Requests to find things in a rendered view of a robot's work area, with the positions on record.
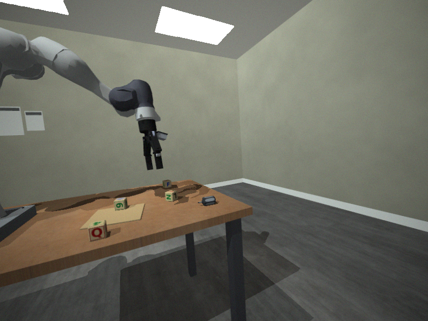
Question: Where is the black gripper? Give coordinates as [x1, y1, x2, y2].
[138, 119, 163, 170]

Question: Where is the beige square mat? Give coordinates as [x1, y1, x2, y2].
[80, 203, 145, 230]

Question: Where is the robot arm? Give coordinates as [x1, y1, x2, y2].
[0, 27, 161, 122]

